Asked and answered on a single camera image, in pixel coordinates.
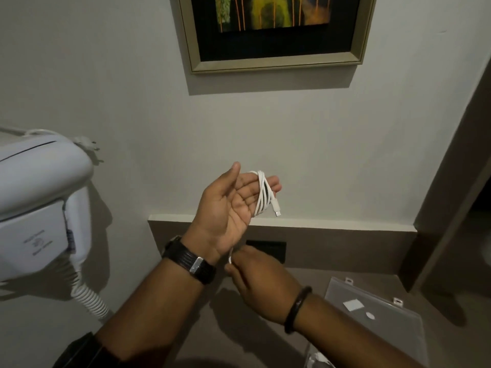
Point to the person's right forearm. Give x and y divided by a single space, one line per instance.
345 337

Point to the person's left thumb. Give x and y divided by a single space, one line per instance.
229 177

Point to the person's left hand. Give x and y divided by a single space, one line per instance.
220 214

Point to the black wristwatch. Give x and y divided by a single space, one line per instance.
190 259

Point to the framed wall picture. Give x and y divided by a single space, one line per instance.
276 30

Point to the small white object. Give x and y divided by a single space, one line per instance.
319 361

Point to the person's right fingers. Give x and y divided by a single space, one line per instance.
238 270

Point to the black sleeve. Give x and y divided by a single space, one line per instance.
82 354

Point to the laptop in clear case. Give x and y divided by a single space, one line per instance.
383 321

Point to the white wall-mounted hair dryer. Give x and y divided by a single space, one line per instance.
34 203

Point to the black wall socket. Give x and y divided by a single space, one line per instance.
266 251

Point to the person's right hand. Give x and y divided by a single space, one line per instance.
264 283

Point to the person's left forearm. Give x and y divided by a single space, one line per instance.
153 314

